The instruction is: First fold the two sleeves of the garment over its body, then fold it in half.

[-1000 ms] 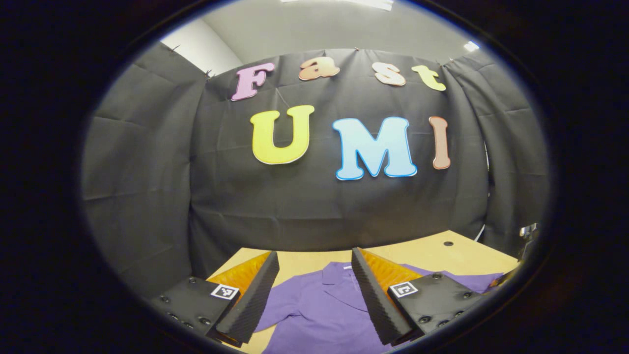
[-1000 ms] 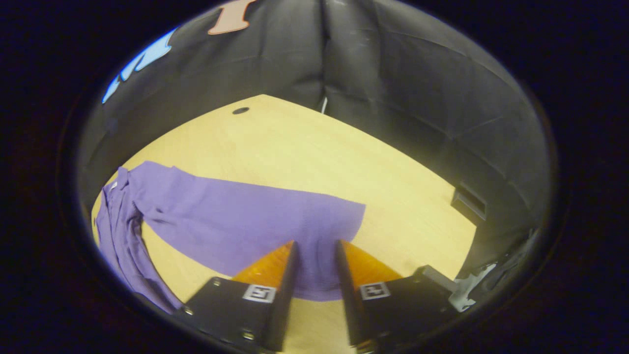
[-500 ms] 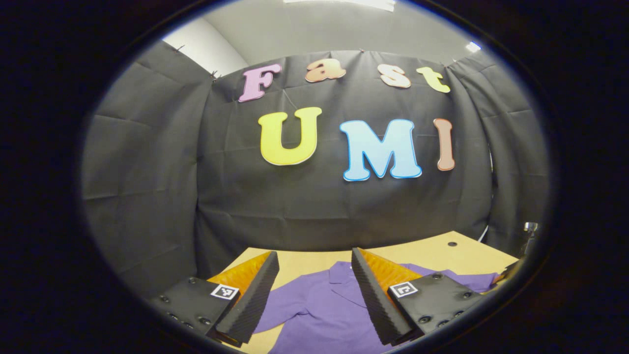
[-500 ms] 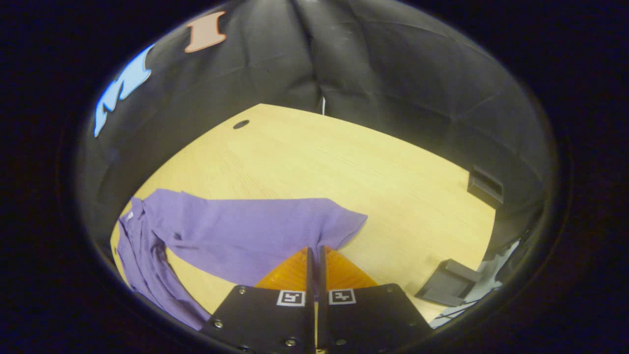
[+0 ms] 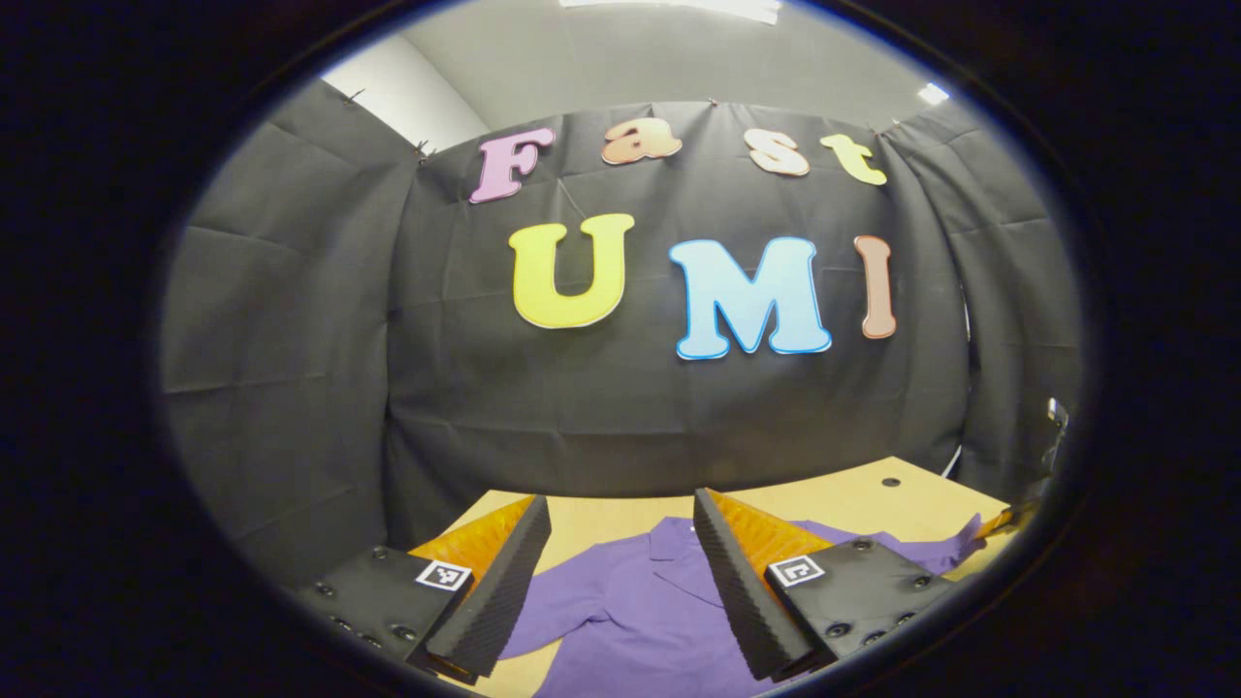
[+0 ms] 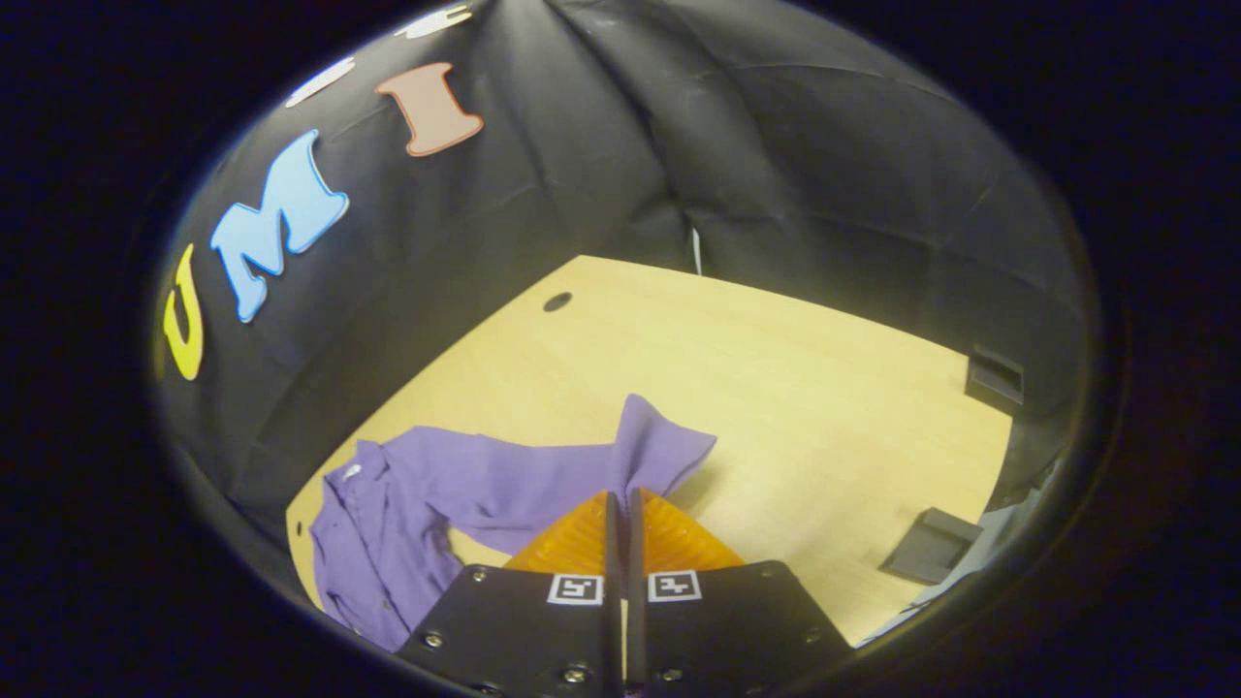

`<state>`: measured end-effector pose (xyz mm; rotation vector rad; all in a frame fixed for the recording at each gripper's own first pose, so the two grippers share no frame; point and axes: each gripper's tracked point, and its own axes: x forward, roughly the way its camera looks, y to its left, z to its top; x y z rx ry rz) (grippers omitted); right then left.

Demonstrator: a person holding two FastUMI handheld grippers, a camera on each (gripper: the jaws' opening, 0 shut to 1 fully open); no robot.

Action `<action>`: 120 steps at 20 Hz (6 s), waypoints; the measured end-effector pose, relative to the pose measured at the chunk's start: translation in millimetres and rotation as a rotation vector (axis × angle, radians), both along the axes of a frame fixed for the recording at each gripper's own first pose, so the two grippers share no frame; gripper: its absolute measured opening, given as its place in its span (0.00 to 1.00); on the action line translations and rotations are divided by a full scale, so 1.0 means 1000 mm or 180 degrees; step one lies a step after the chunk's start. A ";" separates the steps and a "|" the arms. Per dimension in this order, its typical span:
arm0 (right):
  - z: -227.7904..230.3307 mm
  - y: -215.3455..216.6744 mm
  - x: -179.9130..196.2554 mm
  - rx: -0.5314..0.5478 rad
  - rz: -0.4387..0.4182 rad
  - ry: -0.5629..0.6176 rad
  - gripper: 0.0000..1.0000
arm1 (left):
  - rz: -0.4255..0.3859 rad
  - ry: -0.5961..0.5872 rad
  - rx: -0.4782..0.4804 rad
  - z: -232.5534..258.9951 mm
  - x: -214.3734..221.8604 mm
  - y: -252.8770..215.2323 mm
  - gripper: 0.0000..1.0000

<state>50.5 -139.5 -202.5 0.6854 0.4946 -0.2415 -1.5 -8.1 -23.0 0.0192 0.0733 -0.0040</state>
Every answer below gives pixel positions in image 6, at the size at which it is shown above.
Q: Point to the black table clamp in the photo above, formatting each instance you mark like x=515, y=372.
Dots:
x=994, y=383
x=931, y=548

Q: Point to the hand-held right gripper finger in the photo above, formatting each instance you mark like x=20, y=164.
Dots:
x=635, y=553
x=613, y=543

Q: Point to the black backdrop cloth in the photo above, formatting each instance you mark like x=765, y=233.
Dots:
x=679, y=145

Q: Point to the purple button shirt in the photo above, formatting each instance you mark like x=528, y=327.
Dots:
x=407, y=514

